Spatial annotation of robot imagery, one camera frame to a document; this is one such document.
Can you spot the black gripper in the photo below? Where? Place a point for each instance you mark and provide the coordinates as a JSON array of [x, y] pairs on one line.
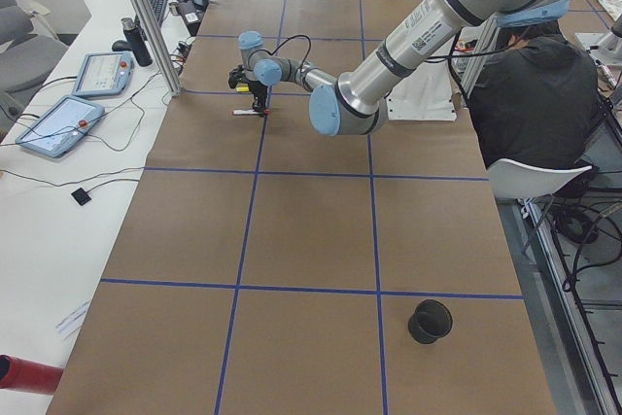
[[258, 92]]

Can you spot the red marker pen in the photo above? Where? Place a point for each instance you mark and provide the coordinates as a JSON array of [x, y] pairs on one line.
[[251, 112]]

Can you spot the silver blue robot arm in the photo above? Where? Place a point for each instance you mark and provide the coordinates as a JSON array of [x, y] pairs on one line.
[[355, 102]]

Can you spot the black water bottle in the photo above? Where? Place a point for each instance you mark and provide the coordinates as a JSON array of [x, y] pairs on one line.
[[134, 38]]

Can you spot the black keyboard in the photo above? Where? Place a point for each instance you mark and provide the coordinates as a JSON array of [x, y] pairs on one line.
[[160, 9]]

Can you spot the black computer mouse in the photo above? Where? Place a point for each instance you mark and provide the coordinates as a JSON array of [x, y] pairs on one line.
[[121, 46]]

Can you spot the teach pendant far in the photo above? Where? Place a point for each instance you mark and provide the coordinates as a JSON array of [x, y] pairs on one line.
[[103, 74]]

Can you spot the teach pendant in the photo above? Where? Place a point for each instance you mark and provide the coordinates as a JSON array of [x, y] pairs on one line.
[[62, 127], [103, 74]]

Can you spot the brown paper table mat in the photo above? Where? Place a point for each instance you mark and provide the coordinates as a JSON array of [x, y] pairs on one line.
[[263, 268]]

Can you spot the small black square device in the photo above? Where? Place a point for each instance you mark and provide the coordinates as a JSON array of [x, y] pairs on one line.
[[81, 196]]

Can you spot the teach pendant near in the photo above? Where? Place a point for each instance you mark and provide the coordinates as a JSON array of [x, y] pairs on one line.
[[62, 127]]

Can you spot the grey office chair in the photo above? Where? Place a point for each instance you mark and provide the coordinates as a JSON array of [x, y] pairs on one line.
[[28, 57]]

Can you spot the white chair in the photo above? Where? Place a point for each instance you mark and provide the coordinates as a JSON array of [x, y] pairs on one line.
[[511, 179]]

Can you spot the black mesh cup far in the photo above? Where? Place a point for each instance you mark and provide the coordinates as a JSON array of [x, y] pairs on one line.
[[430, 321]]

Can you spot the seated person in black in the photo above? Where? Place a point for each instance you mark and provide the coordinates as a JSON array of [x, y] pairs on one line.
[[535, 101]]

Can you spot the red cylinder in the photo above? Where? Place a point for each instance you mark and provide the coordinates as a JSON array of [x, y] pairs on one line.
[[30, 377]]

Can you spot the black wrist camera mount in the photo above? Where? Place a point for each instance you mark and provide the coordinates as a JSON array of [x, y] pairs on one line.
[[237, 77]]

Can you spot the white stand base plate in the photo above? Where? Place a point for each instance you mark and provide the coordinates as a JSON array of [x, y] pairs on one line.
[[421, 104]]

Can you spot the aluminium frame post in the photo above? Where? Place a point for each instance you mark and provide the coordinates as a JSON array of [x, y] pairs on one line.
[[159, 51]]

